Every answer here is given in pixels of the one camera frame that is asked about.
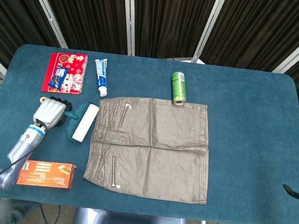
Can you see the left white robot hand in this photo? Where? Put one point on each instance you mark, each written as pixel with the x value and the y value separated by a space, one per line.
pixel 48 112

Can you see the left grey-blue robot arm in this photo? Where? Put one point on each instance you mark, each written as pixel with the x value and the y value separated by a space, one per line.
pixel 24 141

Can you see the blue cookie snack pack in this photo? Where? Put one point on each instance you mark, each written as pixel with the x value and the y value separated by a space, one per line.
pixel 58 76

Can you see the red spiral notebook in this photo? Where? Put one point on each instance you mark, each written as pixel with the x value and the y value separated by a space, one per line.
pixel 76 66

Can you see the orange cardboard box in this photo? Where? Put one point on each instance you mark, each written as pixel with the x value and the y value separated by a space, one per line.
pixel 48 173

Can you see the white blue toothpaste tube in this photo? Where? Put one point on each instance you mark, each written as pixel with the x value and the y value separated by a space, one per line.
pixel 101 74

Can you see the blue table cloth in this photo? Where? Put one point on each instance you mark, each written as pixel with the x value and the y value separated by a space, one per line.
pixel 245 128

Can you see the brown zippered skirt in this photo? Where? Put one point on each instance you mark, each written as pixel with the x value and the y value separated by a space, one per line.
pixel 161 151

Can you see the green drink can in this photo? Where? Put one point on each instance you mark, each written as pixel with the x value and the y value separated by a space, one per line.
pixel 178 88

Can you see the white screen foot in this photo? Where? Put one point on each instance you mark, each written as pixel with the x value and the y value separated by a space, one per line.
pixel 185 59

